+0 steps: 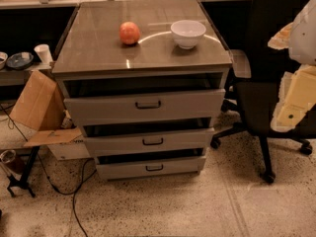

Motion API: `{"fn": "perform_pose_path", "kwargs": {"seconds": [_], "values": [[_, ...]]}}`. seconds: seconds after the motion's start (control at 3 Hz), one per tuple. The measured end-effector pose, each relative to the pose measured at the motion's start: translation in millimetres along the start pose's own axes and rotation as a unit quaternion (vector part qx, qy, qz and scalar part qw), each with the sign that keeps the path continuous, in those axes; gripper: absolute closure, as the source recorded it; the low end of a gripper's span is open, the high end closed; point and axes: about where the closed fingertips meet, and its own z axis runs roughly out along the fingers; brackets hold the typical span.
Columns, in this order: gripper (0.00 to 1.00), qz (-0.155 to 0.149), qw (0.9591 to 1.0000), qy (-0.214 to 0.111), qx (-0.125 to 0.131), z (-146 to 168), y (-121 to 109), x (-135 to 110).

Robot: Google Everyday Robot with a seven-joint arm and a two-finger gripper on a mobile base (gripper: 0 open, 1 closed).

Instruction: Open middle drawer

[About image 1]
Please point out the grey drawer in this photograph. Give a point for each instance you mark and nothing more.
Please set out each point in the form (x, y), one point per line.
(148, 142)
(145, 107)
(150, 168)

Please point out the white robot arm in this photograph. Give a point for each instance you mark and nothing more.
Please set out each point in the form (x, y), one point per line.
(297, 91)

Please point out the grey drawer cabinet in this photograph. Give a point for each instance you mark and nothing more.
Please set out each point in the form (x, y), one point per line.
(93, 62)

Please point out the grey top drawer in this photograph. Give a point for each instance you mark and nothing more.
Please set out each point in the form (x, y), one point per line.
(145, 107)

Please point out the grey bottom drawer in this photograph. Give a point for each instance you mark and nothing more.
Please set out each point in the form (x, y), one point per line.
(150, 168)

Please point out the orange-red apple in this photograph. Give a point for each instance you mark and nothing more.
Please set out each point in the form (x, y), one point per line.
(129, 33)

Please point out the black office chair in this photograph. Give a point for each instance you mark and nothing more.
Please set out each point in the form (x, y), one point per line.
(257, 71)

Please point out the brown cardboard box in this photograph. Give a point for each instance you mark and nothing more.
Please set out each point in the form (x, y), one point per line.
(40, 107)

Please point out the white paper cup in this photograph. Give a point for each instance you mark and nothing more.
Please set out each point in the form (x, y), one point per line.
(43, 52)

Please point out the dark blue bowl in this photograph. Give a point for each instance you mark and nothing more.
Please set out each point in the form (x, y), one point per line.
(20, 61)

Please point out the black metal stand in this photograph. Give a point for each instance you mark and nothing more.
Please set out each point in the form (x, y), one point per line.
(22, 183)

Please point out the brown cylindrical can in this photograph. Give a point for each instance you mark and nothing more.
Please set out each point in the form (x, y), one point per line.
(12, 160)

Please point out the white bowl at left edge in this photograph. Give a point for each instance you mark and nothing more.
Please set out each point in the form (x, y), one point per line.
(3, 58)

